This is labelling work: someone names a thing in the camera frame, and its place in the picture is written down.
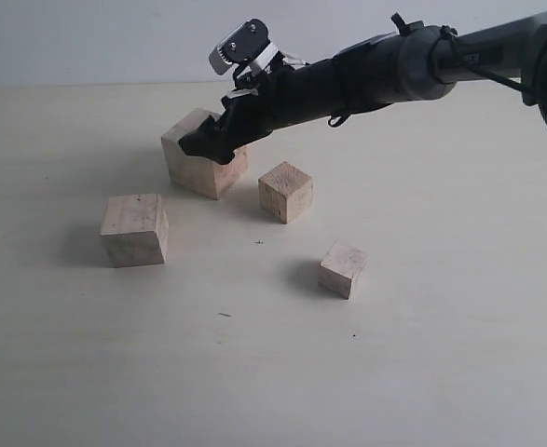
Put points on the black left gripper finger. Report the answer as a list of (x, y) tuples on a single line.
[(197, 144)]

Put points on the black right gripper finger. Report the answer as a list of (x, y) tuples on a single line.
[(210, 125)]

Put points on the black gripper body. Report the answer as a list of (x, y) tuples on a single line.
[(286, 97)]

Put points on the third largest wooden cube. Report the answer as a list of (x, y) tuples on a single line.
[(285, 192)]

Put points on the second largest wooden cube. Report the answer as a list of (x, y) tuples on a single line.
[(135, 229)]

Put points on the smallest wooden cube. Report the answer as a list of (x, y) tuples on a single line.
[(340, 269)]

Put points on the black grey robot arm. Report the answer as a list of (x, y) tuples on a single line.
[(414, 63)]

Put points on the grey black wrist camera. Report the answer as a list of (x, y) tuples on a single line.
[(243, 44)]

